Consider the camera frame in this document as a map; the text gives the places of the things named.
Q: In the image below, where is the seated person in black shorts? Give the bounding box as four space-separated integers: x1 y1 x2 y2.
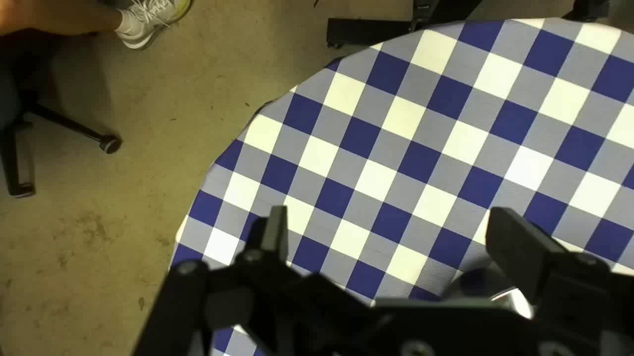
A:
0 0 125 38

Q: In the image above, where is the blue white checkered tablecloth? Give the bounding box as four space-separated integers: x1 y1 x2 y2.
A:
168 17 634 356

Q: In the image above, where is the black chair base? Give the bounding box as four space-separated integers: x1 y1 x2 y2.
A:
0 30 125 200

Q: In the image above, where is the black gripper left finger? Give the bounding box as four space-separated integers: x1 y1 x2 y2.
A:
132 204 293 356

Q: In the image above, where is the white sneaker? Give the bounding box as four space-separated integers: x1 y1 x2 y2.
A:
113 0 194 52

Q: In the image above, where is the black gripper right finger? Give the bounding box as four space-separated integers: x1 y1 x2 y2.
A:
483 206 634 356

